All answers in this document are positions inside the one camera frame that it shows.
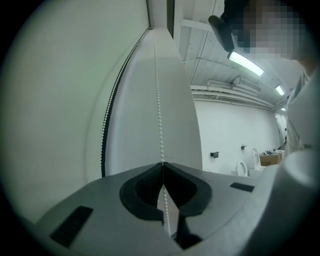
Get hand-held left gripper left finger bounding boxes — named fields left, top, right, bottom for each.
left=37, top=161, right=186, bottom=256

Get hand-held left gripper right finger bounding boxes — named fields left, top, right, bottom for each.
left=163, top=162, right=258, bottom=251

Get white bead chain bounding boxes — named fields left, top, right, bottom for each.
left=100, top=27, right=173, bottom=237

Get white roller blind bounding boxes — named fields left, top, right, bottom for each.
left=0, top=0, right=151, bottom=226

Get white toilet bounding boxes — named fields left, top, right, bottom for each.
left=250, top=148, right=261, bottom=171
left=236, top=160, right=249, bottom=177

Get brown cardboard box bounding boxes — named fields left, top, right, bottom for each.
left=259, top=152, right=284, bottom=167

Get person's light shirt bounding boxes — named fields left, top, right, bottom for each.
left=246, top=59, right=320, bottom=256

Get white ceiling pipes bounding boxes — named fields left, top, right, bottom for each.
left=190, top=79, right=277, bottom=110

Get ceiling air vent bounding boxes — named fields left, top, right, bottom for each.
left=239, top=77, right=263, bottom=94

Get person's head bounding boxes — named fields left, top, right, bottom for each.
left=223, top=0, right=312, bottom=61

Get black head-worn camera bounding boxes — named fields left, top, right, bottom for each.
left=208, top=13, right=236, bottom=53

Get black frame strip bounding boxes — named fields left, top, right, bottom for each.
left=166, top=0, right=175, bottom=40

